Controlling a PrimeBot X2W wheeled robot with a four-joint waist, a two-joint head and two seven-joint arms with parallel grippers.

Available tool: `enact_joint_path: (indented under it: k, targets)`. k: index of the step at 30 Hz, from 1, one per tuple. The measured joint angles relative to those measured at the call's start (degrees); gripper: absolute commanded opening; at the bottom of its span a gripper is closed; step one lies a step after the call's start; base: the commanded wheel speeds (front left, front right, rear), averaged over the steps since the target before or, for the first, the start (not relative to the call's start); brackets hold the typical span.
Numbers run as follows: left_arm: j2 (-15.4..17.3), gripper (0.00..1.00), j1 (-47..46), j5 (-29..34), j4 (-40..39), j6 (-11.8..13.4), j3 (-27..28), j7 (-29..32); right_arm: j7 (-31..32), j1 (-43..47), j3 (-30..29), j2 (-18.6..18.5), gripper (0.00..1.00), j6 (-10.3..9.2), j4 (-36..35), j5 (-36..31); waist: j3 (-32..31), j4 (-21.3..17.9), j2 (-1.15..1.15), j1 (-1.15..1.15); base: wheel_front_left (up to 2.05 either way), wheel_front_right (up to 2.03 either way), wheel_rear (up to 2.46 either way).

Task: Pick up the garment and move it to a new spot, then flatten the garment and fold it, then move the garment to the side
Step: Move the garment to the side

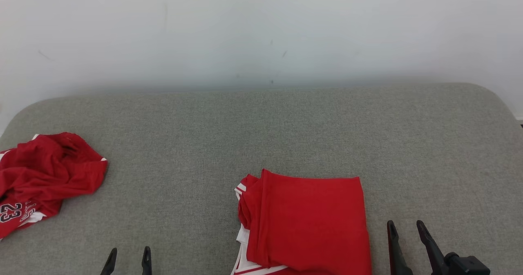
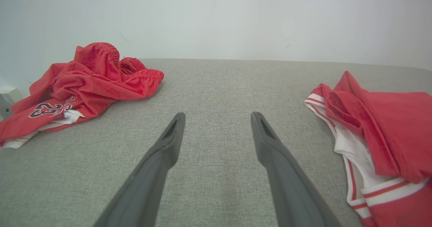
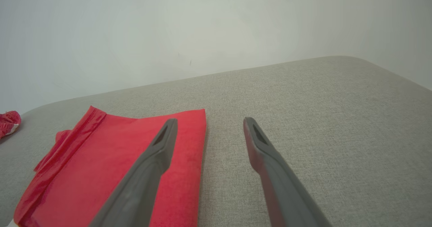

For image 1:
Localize red Bulls jersey white sleeves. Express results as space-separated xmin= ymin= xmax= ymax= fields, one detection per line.
xmin=231 ymin=169 xmax=372 ymax=275

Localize red basketball shorts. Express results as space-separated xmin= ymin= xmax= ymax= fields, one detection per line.
xmin=0 ymin=133 xmax=108 ymax=239

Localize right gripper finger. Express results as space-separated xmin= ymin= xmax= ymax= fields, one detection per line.
xmin=417 ymin=220 xmax=448 ymax=275
xmin=387 ymin=220 xmax=413 ymax=275

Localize grey fabric sofa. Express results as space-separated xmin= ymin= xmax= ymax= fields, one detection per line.
xmin=0 ymin=83 xmax=523 ymax=275

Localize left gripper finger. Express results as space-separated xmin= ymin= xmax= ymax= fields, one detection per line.
xmin=142 ymin=246 xmax=152 ymax=275
xmin=101 ymin=248 xmax=118 ymax=275

